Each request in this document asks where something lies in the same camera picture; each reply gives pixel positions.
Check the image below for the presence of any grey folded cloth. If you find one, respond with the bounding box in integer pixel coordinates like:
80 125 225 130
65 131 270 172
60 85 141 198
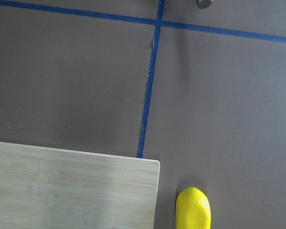
196 0 213 9

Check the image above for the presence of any wooden cutting board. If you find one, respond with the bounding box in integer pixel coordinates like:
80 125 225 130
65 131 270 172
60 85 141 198
0 142 160 229

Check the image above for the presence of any yellow lemon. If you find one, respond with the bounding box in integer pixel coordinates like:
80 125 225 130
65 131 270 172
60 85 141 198
175 187 211 229

